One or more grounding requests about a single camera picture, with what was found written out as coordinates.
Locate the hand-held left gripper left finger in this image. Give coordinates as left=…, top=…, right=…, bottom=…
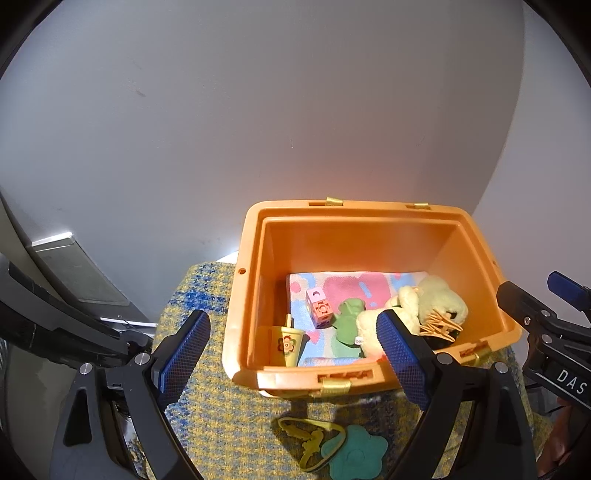
left=48, top=310, right=212, bottom=480

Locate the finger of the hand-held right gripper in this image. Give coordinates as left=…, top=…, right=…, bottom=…
left=496, top=281, right=575, bottom=335
left=547, top=271, right=591, bottom=320

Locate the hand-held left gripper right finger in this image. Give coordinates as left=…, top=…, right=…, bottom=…
left=376, top=309, right=539, bottom=480

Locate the yellow duck plush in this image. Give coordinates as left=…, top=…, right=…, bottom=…
left=355, top=285, right=423, bottom=363

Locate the green rubber toy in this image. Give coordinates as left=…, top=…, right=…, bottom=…
left=330, top=298, right=368, bottom=358

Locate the olive chick plush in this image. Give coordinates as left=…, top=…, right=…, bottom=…
left=411, top=274, right=469, bottom=343

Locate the pink purple cube block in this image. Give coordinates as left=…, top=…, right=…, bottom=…
left=305, top=286, right=334, bottom=329

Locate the yellow toy cup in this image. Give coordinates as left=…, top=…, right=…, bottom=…
left=269, top=314, right=308, bottom=367

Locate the orange plastic crate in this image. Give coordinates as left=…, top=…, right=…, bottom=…
left=223, top=198, right=522, bottom=400

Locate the person's right hand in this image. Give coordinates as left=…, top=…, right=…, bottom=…
left=538, top=397, right=591, bottom=478

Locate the yellow blue plaid blanket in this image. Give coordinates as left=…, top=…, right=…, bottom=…
left=134, top=261, right=536, bottom=480

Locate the pastel patterned cloth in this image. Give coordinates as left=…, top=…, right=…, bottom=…
left=288, top=271, right=428, bottom=370

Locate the teal star toy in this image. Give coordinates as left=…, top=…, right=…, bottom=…
left=329, top=425, right=389, bottom=478

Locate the yellow cookie cutter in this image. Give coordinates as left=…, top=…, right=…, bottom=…
left=277, top=415, right=347, bottom=472

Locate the grey metal panel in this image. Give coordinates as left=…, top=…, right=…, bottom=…
left=28, top=232, right=148, bottom=321

